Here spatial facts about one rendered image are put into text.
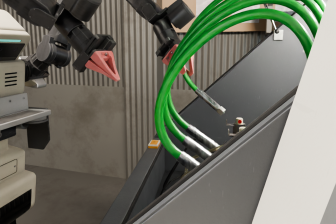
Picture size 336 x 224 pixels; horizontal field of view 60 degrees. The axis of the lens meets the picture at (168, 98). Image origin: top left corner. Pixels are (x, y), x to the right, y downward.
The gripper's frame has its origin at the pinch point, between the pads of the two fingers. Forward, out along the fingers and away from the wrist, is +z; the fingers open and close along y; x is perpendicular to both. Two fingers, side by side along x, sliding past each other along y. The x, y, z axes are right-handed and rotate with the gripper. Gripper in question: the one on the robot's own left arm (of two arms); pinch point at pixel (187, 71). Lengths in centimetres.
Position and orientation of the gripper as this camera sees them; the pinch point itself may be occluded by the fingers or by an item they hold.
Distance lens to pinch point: 79.3
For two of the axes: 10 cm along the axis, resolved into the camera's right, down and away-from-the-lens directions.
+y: 7.5, 1.0, 6.6
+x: -5.6, 6.3, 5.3
